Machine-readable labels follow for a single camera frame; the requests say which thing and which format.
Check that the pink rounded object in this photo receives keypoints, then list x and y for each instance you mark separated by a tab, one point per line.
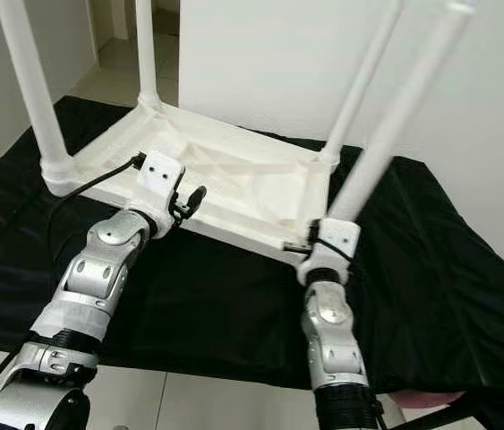
426	399

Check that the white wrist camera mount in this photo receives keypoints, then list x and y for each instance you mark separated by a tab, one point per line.
341	236
160	170

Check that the black metal table leg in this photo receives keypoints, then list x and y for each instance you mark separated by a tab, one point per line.
448	417

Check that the black table cloth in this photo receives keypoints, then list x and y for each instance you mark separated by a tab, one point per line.
216	305

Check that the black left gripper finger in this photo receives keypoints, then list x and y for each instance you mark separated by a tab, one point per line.
196	197

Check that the white door frame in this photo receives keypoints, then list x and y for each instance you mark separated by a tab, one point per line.
119	18

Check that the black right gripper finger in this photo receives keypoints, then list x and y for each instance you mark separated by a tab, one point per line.
294	246

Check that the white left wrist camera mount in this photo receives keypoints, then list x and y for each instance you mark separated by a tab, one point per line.
160	170

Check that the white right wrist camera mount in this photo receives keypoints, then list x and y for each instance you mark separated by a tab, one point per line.
341	236

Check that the white plastic table top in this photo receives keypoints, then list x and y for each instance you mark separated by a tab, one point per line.
252	175

